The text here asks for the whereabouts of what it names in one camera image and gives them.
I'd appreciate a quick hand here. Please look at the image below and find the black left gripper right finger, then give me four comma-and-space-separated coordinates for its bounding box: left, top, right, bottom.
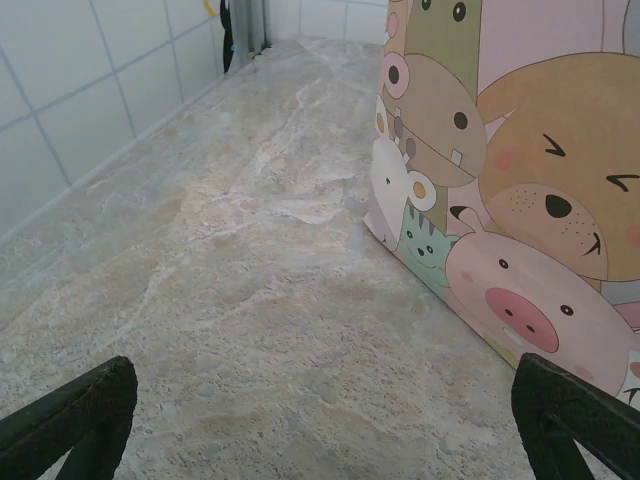
510, 351, 640, 480

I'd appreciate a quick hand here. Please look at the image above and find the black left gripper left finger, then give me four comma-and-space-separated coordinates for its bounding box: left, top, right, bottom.
0, 355, 139, 480

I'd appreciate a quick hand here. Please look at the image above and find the cartoon animal paper bag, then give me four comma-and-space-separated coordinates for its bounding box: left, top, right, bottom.
362, 0, 640, 409

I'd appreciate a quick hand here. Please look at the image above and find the small dolphin yellow ring sticker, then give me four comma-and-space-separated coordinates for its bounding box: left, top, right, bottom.
201, 0, 237, 76

